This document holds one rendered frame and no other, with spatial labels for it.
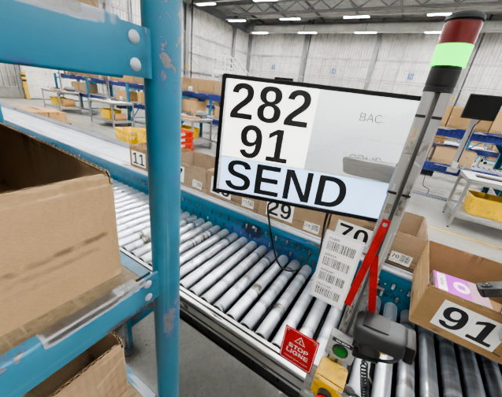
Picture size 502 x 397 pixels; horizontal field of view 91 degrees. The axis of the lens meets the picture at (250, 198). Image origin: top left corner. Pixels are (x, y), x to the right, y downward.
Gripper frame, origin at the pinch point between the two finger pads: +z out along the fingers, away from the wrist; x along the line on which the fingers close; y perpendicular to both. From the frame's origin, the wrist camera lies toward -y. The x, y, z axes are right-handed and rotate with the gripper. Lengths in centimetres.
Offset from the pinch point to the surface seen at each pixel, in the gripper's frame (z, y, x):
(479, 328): 0.6, -4.1, 0.1
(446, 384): 23.0, -4.7, -1.2
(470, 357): 20.3, 3.4, 14.8
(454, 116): -111, 23, 472
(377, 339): -6.7, -31.5, -36.6
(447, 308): -1.4, -12.7, -0.1
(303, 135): -44, -60, -29
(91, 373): -18, -59, -79
